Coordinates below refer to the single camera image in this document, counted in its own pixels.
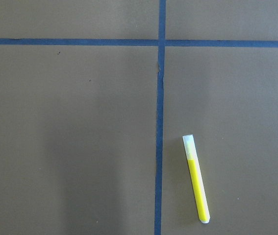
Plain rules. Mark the yellow highlighter pen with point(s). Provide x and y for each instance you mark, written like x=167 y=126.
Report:
x=196 y=178

